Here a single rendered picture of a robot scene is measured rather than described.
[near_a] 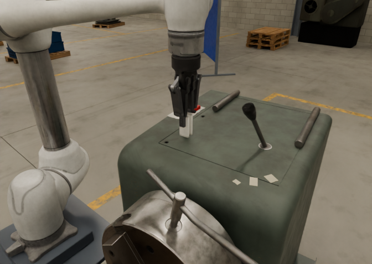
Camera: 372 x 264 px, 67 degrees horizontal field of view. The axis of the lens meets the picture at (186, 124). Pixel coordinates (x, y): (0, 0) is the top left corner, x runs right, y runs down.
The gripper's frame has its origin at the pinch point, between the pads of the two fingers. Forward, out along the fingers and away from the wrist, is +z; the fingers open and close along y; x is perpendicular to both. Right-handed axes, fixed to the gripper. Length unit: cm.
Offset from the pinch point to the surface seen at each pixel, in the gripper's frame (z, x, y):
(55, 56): 123, -598, -334
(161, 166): 5.7, 1.7, 13.8
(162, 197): 6.8, 8.1, 21.9
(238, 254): 0.0, 30.1, 31.4
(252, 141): 4.5, 17.0, -8.9
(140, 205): 8.1, 4.6, 25.6
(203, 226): 0.5, 22.8, 29.4
